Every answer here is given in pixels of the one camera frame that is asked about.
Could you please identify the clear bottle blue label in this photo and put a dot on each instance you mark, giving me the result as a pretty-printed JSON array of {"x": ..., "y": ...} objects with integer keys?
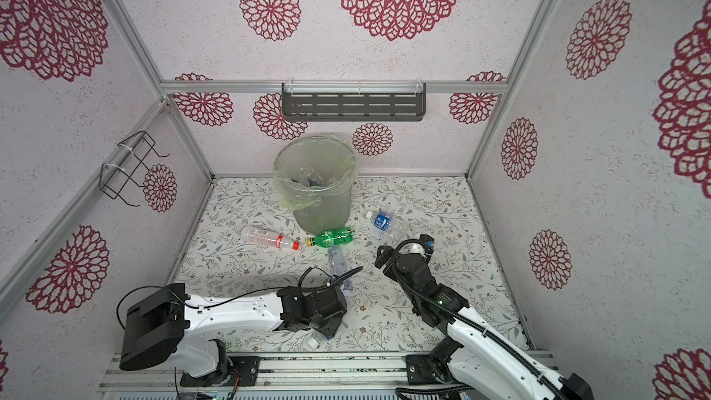
[{"x": 386, "y": 222}]

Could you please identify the grey slotted wall shelf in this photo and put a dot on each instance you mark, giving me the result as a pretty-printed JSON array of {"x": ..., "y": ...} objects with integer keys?
[{"x": 310, "y": 104}]

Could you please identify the clear bottle blue cap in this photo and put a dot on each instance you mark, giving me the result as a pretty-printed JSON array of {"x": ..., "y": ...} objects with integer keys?
[{"x": 308, "y": 177}]

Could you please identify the clear crushed water bottle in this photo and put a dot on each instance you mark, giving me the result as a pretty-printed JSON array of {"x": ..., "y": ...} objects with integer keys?
[{"x": 339, "y": 265}]

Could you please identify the green bottle yellow cap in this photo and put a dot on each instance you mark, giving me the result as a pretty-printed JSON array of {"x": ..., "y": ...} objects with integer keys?
[{"x": 331, "y": 238}]

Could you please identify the bottle blue label white cap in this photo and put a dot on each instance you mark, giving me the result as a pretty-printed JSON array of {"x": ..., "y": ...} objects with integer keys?
[{"x": 316, "y": 340}]

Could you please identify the grey bin with liner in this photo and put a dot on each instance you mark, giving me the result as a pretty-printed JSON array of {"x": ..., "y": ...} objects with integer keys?
[{"x": 317, "y": 209}]

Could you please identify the clear bottle red cap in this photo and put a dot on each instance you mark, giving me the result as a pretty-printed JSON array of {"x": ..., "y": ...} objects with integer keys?
[{"x": 261, "y": 237}]

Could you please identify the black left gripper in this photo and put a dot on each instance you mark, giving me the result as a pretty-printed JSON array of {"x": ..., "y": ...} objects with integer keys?
[{"x": 333, "y": 327}]

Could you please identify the black wire wall rack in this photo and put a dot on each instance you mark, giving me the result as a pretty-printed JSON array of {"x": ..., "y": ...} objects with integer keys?
[{"x": 117, "y": 174}]

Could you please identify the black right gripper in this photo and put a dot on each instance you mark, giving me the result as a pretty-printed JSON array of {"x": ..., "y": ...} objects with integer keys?
[{"x": 397, "y": 259}]

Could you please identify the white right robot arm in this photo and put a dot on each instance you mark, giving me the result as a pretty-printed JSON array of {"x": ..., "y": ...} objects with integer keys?
[{"x": 472, "y": 354}]

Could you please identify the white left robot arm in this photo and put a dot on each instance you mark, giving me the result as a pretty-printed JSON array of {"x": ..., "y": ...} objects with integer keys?
[{"x": 177, "y": 330}]

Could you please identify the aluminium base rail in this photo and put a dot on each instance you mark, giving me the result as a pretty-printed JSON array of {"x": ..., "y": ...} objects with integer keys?
[{"x": 330, "y": 375}]

